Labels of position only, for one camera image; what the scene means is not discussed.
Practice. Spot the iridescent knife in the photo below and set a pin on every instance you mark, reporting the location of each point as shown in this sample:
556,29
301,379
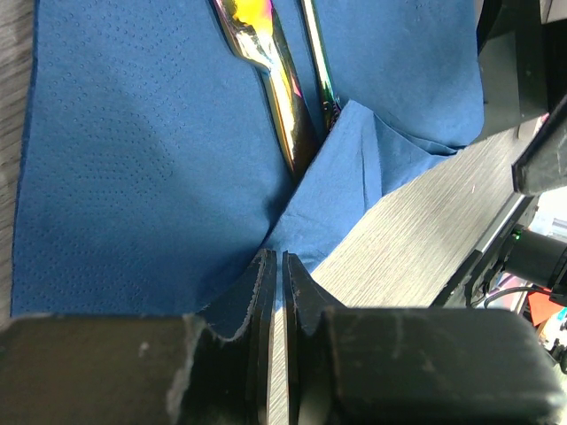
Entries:
254,34

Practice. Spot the iridescent gold spoon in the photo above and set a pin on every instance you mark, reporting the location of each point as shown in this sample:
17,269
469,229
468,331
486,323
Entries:
331,107

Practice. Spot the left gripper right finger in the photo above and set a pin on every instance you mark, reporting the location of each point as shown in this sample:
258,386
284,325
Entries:
410,365

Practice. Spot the blue paper napkin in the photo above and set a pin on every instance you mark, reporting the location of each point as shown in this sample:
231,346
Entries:
151,173

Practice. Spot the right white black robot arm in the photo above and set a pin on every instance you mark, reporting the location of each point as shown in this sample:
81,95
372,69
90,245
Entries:
508,246

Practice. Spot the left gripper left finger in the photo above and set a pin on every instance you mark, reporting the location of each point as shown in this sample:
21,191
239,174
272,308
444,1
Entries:
211,367

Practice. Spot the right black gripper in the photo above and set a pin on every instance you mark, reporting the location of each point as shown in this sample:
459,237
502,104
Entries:
522,59

